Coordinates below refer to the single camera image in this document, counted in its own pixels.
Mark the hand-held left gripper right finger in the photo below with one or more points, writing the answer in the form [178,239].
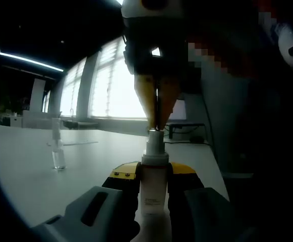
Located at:
[211,216]

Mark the large bright window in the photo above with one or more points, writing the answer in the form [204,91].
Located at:
[116,95]

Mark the pale opaque pump bottle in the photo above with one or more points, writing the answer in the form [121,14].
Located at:
[154,184]

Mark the small desktop monitor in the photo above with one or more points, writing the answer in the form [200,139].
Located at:
[180,111]

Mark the black t-shirt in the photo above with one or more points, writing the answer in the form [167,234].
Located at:
[274,156]

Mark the curved metal faucet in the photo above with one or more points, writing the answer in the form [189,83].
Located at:
[72,112]

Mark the clear glass pump bottle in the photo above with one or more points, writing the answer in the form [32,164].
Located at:
[58,157]

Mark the white column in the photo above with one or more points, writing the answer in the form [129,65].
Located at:
[37,94]

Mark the long ceiling light strip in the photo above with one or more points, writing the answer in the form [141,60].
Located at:
[27,60]

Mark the white chest-worn device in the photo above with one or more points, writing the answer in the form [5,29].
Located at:
[287,43]

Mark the clear plastic bottle cover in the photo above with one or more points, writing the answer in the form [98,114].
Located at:
[56,127]

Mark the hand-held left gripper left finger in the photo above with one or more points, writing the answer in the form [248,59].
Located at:
[85,216]

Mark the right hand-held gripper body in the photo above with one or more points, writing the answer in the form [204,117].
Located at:
[133,8]

